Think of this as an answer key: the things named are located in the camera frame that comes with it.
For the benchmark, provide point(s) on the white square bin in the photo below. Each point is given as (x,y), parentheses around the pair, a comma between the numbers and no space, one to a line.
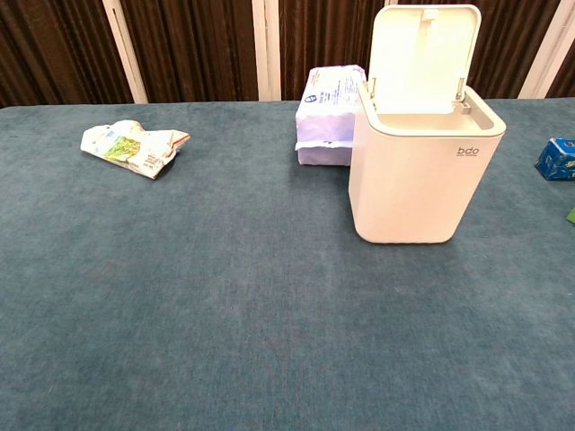
(413,179)

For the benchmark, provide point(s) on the blue table mat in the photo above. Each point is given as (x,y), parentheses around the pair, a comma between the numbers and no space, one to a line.
(224,292)

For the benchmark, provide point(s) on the white lavender tissue pack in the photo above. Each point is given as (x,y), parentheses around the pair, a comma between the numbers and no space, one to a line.
(323,116)

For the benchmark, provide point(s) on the crumpled white green carton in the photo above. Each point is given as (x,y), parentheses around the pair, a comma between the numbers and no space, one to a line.
(130,146)

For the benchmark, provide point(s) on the dark brown curtain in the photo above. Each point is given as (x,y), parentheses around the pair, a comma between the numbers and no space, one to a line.
(202,45)

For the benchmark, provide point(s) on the blue cardboard box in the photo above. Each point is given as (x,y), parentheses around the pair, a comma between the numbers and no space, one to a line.
(557,159)

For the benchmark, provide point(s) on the green cube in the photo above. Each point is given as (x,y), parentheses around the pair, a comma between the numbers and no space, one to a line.
(572,216)

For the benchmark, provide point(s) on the white frame post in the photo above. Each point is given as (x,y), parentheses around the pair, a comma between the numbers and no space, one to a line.
(545,49)
(266,49)
(126,49)

